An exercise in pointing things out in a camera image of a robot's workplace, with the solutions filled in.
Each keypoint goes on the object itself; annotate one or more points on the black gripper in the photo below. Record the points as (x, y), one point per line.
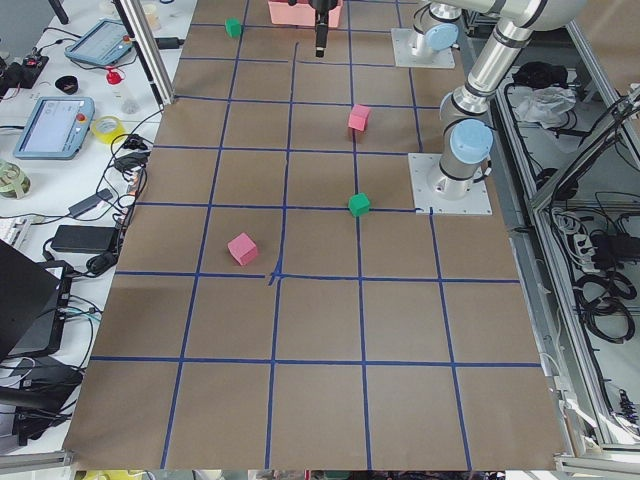
(322, 6)

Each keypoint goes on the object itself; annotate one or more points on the pink plastic bin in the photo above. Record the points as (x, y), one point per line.
(301, 14)

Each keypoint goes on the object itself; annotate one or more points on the far green cube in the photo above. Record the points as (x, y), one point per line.
(233, 27)

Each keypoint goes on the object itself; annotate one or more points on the green cube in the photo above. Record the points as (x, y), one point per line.
(359, 204)
(233, 27)

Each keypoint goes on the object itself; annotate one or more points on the upper pink cube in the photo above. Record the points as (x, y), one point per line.
(358, 117)

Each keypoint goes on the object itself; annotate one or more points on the pink cube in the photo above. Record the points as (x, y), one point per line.
(358, 117)
(243, 249)

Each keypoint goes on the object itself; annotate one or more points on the middle green cube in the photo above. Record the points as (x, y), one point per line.
(359, 204)

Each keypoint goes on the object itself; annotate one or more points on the red small object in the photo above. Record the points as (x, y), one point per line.
(113, 76)

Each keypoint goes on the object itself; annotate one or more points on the upper teach pendant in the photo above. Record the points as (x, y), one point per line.
(103, 45)

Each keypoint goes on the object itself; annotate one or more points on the teach pendant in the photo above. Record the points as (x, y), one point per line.
(56, 128)
(103, 45)

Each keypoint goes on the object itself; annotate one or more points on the lower pink cube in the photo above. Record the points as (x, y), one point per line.
(243, 249)

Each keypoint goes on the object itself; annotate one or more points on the white crumpled cloth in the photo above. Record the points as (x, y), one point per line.
(548, 107)

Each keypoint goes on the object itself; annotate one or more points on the yellow tape roll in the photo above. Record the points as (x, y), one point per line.
(108, 129)

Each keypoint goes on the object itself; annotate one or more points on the black bowl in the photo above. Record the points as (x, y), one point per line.
(67, 84)

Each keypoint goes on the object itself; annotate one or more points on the lower teach pendant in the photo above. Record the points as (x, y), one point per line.
(56, 128)

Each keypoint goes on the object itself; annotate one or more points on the black power adapter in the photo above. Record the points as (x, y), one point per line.
(83, 239)

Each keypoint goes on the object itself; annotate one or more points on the black laptop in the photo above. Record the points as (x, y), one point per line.
(33, 295)

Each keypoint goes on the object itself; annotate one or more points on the aluminium frame post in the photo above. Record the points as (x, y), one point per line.
(134, 20)

